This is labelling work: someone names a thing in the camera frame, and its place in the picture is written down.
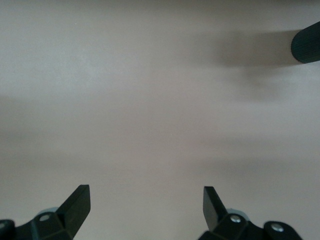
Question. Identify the black ribbed cylinder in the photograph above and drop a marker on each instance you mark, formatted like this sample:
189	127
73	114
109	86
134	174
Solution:
307	45

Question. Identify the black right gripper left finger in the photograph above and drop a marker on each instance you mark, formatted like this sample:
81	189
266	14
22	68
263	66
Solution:
72	212

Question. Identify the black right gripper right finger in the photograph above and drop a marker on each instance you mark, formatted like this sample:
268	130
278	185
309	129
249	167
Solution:
212	212

